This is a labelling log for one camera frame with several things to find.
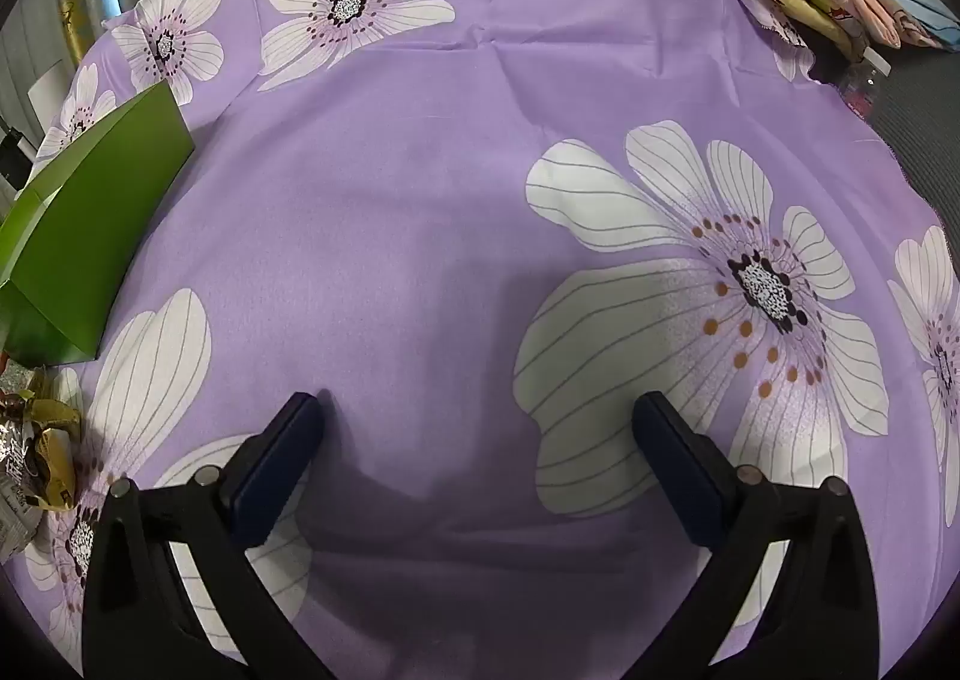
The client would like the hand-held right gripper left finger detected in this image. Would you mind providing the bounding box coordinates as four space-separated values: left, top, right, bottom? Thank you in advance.
82 391 331 680

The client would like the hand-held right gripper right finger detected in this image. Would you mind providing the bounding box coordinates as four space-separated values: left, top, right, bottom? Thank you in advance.
634 391 878 680

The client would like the green box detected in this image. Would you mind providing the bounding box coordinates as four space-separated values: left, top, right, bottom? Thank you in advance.
0 80 196 366

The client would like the gold snack wrapper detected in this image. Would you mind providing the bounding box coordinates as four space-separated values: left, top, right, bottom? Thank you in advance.
19 387 82 510

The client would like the silver dark snack packet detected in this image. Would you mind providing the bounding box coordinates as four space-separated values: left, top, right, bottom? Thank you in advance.
0 417 42 565

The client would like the purple floral cloth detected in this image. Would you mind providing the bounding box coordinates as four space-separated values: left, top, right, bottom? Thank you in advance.
15 0 960 680

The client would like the clear plastic bottle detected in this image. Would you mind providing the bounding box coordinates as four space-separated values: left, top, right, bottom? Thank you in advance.
836 46 890 122

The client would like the grey sofa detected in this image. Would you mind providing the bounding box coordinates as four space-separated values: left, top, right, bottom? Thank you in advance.
817 0 960 216

